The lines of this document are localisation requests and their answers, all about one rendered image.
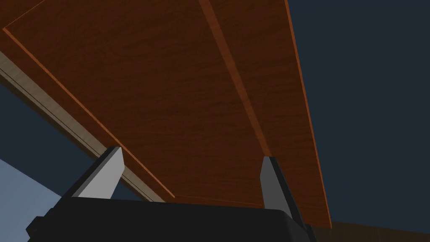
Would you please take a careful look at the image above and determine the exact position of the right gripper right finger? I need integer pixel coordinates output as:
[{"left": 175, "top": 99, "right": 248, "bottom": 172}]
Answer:
[{"left": 259, "top": 156, "right": 306, "bottom": 230}]

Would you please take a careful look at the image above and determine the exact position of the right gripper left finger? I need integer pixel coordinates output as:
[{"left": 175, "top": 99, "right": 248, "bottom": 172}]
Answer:
[{"left": 62, "top": 146, "right": 126, "bottom": 200}]

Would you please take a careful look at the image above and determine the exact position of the brown wooden cupboard door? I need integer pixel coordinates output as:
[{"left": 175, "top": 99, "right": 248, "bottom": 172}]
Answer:
[{"left": 0, "top": 0, "right": 333, "bottom": 230}]

